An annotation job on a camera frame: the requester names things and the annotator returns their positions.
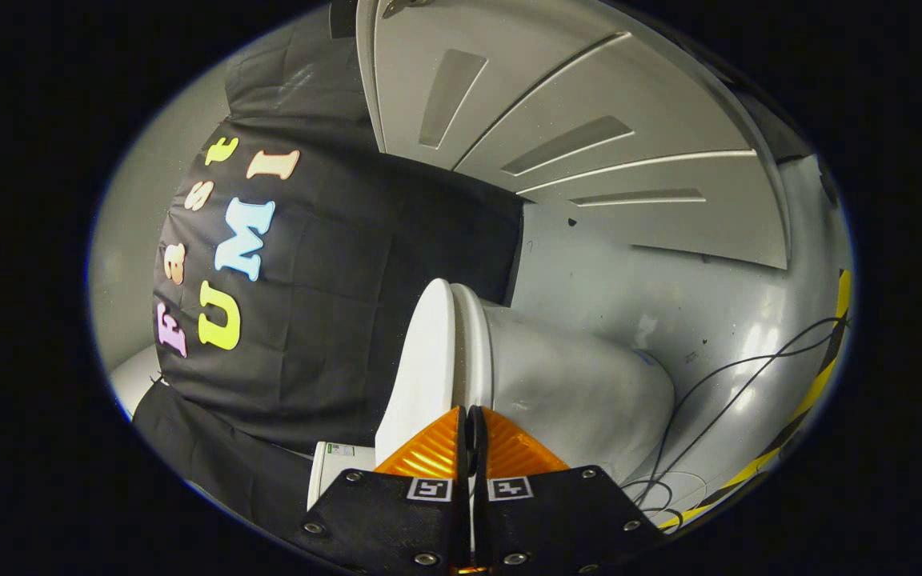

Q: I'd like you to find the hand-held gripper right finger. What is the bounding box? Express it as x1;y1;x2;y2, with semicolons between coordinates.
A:
467;405;663;574

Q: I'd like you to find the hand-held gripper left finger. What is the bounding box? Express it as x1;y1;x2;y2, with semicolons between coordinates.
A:
299;406;472;574

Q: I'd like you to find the white toilet lid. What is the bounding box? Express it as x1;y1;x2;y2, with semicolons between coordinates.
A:
374;278;463;466

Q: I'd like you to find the white toilet with tank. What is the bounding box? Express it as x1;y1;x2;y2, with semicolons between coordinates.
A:
307;278;677;514

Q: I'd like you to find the black backdrop cloth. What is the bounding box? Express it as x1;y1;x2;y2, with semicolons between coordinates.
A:
133;4;525;525

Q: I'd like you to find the yellow black floor tape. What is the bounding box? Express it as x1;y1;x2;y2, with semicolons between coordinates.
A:
657;269;854;532

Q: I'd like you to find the white door panel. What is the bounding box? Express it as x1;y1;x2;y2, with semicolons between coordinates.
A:
355;0;792;270

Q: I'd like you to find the black floor cable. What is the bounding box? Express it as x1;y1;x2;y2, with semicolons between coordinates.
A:
619;314;850;530

